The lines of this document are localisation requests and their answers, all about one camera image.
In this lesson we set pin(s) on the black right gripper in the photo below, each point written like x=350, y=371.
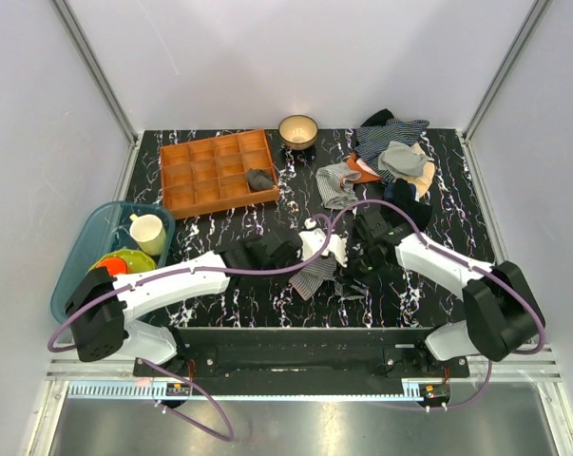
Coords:
x=352, y=272

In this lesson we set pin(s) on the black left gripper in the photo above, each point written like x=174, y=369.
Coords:
x=296, y=257

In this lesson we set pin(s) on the grey white striped underwear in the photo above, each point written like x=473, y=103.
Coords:
x=309, y=279

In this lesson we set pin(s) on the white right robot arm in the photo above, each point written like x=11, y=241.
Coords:
x=501, y=312

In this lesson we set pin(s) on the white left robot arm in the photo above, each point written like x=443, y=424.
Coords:
x=115, y=326

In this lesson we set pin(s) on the black cloth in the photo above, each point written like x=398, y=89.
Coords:
x=418, y=212

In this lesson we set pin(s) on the rolled dark grey sock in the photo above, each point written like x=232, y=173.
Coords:
x=259, y=180

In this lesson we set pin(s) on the dark navy cloth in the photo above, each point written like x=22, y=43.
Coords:
x=400, y=191

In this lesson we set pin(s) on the striped grey cloth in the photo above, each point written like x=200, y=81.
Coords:
x=335, y=185

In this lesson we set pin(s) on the beige cloth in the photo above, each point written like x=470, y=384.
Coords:
x=422, y=183

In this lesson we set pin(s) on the orange cloth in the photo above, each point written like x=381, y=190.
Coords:
x=366, y=174

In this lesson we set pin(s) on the orange wooden compartment tray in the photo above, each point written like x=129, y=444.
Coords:
x=210, y=175

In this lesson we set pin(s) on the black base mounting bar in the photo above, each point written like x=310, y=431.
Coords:
x=307, y=362

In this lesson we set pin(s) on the dark blue striped cloth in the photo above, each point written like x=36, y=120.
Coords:
x=373, y=140

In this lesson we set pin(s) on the beige ceramic bowl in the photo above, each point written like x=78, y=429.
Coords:
x=298, y=132

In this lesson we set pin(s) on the cream yellow mug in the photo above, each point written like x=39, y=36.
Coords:
x=149, y=233

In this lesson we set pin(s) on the green dotted plate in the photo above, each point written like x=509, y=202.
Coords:
x=137, y=261

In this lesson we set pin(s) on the orange cup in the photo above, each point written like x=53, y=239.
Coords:
x=114, y=266

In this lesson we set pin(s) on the blue plastic bin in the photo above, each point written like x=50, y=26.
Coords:
x=106, y=230

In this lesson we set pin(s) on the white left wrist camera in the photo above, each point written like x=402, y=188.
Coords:
x=312, y=238

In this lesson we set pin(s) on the aluminium frame rail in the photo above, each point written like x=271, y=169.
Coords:
x=539, y=368

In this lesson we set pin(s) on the white slotted cable duct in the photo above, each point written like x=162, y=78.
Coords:
x=168, y=391

